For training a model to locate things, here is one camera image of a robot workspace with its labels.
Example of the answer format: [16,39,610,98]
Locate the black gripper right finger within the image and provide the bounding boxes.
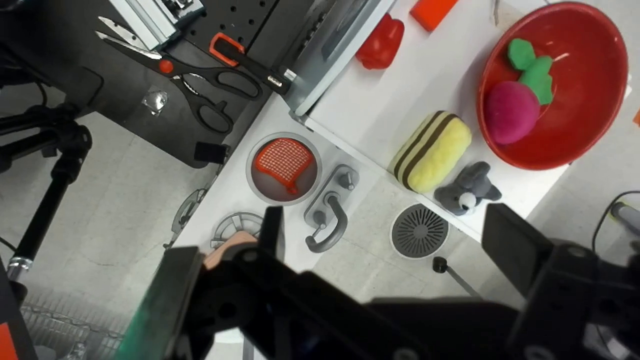
[480,201,598,360]

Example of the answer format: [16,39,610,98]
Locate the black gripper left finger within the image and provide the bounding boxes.
[113,246,205,360]

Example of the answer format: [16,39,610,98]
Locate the yellow striped plush sponge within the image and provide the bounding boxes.
[387,107,474,195]

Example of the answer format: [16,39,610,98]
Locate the red plastic bowl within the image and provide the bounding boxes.
[475,0,629,172]

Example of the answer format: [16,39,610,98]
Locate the grey plush mouse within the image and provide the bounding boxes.
[431,159,503,215]

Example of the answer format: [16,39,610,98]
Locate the round grey floor disc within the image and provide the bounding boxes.
[390,201,449,261]

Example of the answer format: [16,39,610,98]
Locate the white toy sink counter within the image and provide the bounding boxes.
[162,91,378,267]

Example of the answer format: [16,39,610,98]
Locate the pink plush radish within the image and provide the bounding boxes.
[484,36,555,148]

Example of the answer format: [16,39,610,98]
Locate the black rectangular block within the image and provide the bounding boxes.
[193,140,230,165]

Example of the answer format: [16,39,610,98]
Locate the orange toy strainer basket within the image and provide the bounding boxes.
[252,138,315,199]

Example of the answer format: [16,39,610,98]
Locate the grey toy faucet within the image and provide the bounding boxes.
[303,161,359,255]

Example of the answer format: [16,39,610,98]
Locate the black scissors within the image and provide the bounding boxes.
[96,15,266,136]

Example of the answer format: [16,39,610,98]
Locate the red toy pepper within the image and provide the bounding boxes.
[353,11,405,72]

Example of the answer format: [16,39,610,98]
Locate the orange rectangular block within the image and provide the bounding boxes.
[408,0,459,33]

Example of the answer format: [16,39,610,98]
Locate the aluminium extrusion bar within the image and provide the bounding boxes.
[105,0,205,46]

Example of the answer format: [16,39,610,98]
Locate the metal wire grate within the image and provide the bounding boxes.
[17,285,136,360]

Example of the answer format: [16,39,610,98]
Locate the black camera tripod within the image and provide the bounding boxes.
[0,106,96,281]

